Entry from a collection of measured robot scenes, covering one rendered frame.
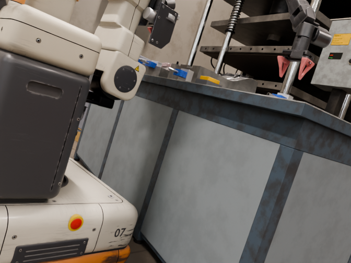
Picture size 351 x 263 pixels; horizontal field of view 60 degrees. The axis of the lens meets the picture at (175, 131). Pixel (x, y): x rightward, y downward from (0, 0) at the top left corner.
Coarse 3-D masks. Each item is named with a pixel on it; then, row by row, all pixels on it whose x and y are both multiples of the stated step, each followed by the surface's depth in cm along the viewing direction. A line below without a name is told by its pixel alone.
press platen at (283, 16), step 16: (256, 16) 234; (272, 16) 221; (288, 16) 209; (320, 16) 194; (224, 32) 288; (240, 32) 272; (256, 32) 258; (272, 32) 245; (288, 32) 234; (320, 48) 246
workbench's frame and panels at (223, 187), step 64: (128, 128) 178; (192, 128) 127; (256, 128) 98; (320, 128) 90; (128, 192) 161; (192, 192) 118; (256, 192) 93; (320, 192) 98; (192, 256) 111; (256, 256) 89; (320, 256) 108
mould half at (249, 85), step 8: (200, 72) 136; (208, 72) 138; (192, 80) 138; (224, 80) 144; (232, 80) 149; (240, 80) 149; (248, 80) 152; (232, 88) 148; (240, 88) 150; (248, 88) 153
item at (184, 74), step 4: (168, 68) 127; (176, 72) 130; (180, 72) 130; (184, 72) 131; (188, 72) 132; (192, 72) 134; (180, 76) 131; (184, 76) 132; (188, 76) 133; (192, 76) 135; (184, 80) 133; (188, 80) 134
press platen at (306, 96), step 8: (256, 80) 216; (264, 88) 211; (272, 88) 203; (280, 88) 197; (296, 88) 199; (296, 96) 201; (304, 96) 204; (312, 96) 209; (312, 104) 215; (320, 104) 216
